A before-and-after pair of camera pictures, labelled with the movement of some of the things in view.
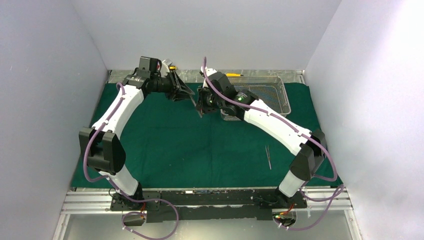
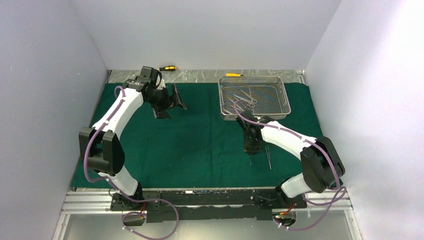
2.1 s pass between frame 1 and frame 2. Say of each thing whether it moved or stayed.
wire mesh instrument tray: stayed
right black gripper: moved
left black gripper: moved
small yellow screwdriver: stayed
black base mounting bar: stayed
